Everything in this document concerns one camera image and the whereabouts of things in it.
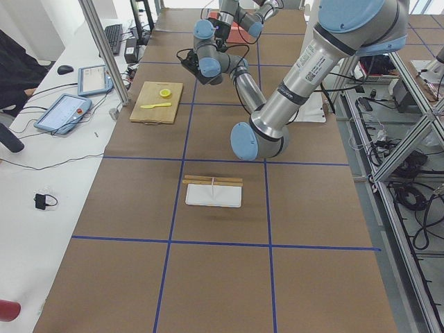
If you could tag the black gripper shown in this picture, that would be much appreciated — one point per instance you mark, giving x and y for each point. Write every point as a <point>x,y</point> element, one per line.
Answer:
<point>222,32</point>

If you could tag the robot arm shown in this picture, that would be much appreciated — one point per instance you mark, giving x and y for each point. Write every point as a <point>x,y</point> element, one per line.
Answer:
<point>343,29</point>
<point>231,12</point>

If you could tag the pink plastic bin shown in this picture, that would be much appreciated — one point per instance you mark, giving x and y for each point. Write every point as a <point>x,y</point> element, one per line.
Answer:
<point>237,33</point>

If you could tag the yellow lemon slice toy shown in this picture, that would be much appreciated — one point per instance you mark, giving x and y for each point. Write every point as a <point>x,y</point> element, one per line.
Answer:
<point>165,93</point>

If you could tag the yellow plastic knife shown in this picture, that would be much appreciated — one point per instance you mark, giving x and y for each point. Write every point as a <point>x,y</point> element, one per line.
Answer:
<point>157,105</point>

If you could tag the black power adapter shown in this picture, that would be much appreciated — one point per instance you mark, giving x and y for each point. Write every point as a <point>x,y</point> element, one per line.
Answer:
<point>131,53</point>

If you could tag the wooden cutting board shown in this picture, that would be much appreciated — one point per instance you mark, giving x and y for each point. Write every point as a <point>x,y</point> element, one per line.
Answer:
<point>150,95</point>

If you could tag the black keyboard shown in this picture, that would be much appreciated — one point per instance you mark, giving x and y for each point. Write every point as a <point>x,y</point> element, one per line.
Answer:
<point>114,34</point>

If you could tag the blue teach pendant far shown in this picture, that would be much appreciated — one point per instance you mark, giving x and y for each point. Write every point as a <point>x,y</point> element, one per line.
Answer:
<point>94,80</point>

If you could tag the blue teach pendant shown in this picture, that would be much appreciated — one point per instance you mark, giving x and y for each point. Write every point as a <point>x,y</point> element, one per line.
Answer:
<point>94,80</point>
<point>64,114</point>

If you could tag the white chopstick band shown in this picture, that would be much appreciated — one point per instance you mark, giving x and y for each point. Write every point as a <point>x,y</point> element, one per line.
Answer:
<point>214,186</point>

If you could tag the wooden chopstick left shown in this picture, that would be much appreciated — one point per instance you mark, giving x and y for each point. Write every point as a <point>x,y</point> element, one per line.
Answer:
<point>191,177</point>

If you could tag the wooden chopstick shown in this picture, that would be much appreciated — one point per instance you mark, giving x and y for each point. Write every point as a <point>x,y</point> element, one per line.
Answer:
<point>191,177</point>
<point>207,182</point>

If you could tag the wooden chopstick right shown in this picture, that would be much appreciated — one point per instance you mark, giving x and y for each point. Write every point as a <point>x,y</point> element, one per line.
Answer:
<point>207,182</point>

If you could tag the black computer mouse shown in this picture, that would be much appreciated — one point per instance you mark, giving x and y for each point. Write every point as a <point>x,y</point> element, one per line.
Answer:
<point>64,69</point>

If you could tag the white rectangular tray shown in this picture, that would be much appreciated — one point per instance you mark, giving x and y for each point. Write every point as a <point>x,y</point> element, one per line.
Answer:
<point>227,196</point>

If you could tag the blue teach pendant near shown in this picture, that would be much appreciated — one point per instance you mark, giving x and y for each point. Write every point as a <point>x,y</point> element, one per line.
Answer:
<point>64,114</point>

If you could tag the small black clip device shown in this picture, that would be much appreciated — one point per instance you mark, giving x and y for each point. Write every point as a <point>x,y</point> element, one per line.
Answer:
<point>43,201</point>

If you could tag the red cylinder bottle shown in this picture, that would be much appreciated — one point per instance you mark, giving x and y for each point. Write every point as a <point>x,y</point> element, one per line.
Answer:
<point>9,310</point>

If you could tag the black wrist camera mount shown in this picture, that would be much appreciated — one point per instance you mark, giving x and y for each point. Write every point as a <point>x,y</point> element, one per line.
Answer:
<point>190,62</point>

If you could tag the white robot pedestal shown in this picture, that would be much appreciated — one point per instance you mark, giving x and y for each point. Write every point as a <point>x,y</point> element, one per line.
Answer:
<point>312,110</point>

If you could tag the aluminium frame post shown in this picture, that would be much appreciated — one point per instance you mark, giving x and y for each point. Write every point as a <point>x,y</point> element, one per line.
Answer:
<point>93,21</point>

